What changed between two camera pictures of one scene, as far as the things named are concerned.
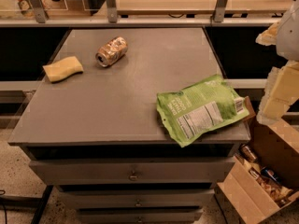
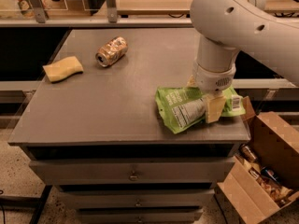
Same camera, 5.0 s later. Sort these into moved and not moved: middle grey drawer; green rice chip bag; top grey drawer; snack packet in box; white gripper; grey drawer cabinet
Moved: green rice chip bag; white gripper
Not moved: snack packet in box; grey drawer cabinet; middle grey drawer; top grey drawer
